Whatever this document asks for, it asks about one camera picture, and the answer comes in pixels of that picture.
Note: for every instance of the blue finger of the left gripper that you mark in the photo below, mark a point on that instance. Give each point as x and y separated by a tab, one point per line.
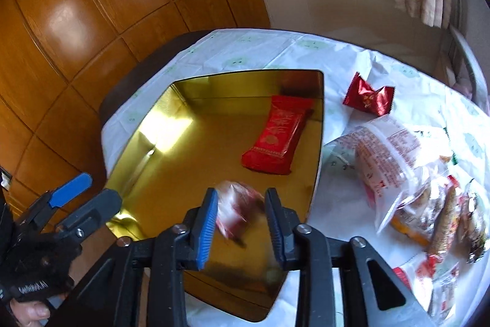
70	190

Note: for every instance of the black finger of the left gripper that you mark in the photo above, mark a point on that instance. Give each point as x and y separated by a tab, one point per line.
93	214

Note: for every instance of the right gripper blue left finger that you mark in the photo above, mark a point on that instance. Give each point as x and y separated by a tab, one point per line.
201	230

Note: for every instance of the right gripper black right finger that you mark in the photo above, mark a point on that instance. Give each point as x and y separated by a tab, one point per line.
281	222

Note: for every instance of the floral white red snack packet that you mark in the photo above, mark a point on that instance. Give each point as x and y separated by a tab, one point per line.
238	206

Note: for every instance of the red pastry packet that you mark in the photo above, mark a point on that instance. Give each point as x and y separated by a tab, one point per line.
274	150

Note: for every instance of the large clear bread packet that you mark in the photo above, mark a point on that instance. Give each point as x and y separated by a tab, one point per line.
393	161

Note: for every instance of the red white wafer packet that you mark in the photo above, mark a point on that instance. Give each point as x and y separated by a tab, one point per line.
417	275

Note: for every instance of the small dark red candy wrapper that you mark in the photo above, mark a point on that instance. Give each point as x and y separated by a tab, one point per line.
361	96

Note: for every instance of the red-ended cracker stick packet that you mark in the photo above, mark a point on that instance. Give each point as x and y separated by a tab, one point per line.
445	228

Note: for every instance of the yellow clear snack packet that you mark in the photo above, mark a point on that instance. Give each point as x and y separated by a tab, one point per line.
417	220

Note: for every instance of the small white sachet packet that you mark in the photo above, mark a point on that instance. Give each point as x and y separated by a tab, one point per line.
442	304

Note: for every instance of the brown chocolate cake packet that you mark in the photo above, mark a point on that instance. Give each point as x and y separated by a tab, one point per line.
473	231

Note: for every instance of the person's left hand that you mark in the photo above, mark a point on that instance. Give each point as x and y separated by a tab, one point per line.
29	314

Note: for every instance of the gold metal tin box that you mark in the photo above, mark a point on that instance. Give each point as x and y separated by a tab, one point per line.
192	138

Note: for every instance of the white patterned tablecloth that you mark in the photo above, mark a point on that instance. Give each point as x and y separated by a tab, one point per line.
345	274

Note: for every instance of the grey yellow armchair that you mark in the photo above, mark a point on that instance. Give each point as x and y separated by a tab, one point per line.
465	57

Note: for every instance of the wooden wall panelling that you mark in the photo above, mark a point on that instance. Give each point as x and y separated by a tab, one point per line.
60	58

